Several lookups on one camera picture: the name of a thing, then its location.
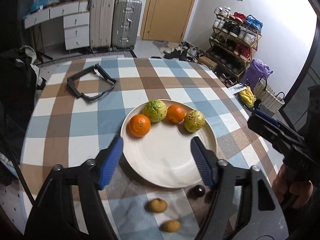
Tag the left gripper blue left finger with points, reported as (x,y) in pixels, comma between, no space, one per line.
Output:
(53,213)

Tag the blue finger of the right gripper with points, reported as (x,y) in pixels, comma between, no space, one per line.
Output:
(266,117)

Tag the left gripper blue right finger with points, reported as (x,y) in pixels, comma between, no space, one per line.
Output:
(259,214)

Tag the dark cherry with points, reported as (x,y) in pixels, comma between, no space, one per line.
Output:
(198,191)

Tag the yellow guava fruit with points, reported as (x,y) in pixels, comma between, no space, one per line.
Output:
(193,121)

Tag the orange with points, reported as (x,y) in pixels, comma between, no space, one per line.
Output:
(175,114)
(139,125)

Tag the brown longan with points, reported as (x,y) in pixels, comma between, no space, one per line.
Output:
(171,226)
(158,205)

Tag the green guava fruit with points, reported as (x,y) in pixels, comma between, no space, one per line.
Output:
(155,110)

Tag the person's right hand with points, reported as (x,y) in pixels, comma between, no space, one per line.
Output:
(301,189)

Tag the white woven basket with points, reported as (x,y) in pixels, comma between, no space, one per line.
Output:
(271,102)

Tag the white trash bin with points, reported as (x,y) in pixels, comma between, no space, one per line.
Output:
(248,100)

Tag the cream round plate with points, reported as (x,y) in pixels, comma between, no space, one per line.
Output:
(163,156)

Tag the purple bag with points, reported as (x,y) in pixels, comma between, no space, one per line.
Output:
(256,70)

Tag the wooden shoe rack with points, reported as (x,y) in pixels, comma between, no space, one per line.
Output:
(233,43)

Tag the cardboard box on floor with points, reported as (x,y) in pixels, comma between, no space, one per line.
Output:
(207,62)

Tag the checkered tablecloth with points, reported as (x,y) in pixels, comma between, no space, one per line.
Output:
(68,131)

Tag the black clothes pile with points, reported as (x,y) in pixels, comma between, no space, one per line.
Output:
(20,79)

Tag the wooden door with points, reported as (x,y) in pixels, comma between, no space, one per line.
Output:
(165,20)

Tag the silver suitcase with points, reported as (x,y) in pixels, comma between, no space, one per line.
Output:
(125,24)

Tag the beige suitcase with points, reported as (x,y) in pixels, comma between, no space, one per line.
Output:
(100,23)

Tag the white drawer desk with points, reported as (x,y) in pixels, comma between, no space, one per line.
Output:
(65,24)

